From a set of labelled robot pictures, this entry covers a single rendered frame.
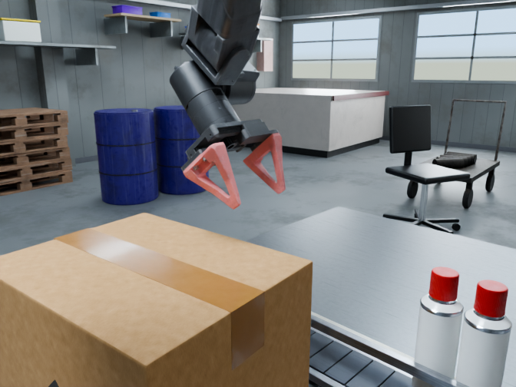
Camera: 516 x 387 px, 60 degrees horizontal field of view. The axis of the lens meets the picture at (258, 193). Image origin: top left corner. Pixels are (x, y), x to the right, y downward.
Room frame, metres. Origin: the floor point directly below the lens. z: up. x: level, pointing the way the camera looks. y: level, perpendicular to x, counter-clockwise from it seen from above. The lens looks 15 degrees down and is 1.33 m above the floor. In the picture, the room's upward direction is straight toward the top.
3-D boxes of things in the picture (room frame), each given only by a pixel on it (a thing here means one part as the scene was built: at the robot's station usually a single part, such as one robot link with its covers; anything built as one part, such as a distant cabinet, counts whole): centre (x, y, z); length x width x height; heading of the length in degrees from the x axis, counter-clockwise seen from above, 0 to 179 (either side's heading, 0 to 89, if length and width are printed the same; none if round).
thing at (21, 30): (5.67, 2.87, 1.77); 0.45 x 0.38 x 0.25; 142
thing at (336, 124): (8.49, -0.78, 0.48); 2.55 x 2.06 x 0.96; 52
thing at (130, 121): (4.88, 1.12, 0.47); 1.24 x 0.76 x 0.94; 142
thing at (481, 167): (4.84, -2.16, 0.50); 1.21 x 0.71 x 1.00; 143
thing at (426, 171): (3.62, -1.37, 0.52); 0.66 x 0.66 x 1.04
